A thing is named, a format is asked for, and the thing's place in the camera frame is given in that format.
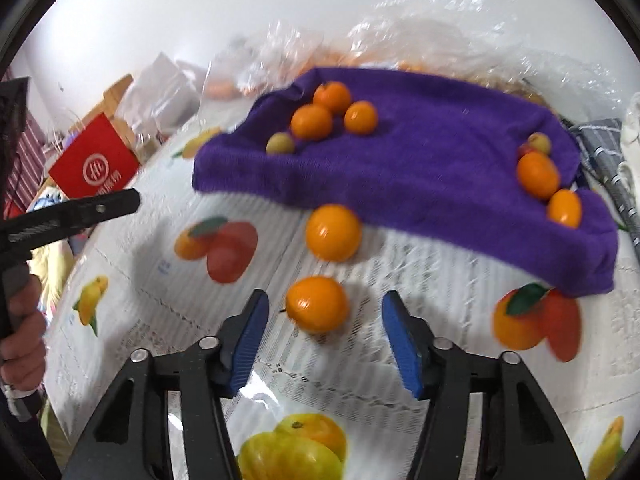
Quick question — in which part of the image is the red box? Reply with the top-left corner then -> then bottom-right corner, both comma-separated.
49,114 -> 140,198

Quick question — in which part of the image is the large orange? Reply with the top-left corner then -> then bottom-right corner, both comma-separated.
305,204 -> 362,262

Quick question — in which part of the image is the small yellow-green fruit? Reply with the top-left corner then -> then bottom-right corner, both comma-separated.
266,132 -> 296,155

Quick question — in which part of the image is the person's left hand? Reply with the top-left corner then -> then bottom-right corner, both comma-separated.
1,274 -> 47,391

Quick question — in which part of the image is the small orange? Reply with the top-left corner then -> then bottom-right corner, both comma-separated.
312,81 -> 352,116

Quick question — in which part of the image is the white knit cloth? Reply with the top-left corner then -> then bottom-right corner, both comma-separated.
620,92 -> 640,186

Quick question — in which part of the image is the clear plastic bag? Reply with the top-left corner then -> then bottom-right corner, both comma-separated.
201,0 -> 628,122

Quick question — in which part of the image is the orange with leaf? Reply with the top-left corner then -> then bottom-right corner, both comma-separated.
284,275 -> 349,335

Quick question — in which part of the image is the white plastic bag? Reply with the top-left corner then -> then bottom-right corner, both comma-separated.
115,52 -> 201,138

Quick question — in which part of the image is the purple towel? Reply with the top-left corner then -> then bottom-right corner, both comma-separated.
192,68 -> 618,297

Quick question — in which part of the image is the grey plaid cloth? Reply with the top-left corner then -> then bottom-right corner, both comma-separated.
570,118 -> 639,258

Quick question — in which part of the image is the fruit print tablecloth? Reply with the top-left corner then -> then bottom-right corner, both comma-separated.
41,98 -> 640,480

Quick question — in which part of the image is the wooden chair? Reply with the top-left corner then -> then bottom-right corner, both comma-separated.
67,74 -> 134,148

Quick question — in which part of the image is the small red fruit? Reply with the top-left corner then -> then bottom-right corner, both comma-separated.
518,143 -> 534,158

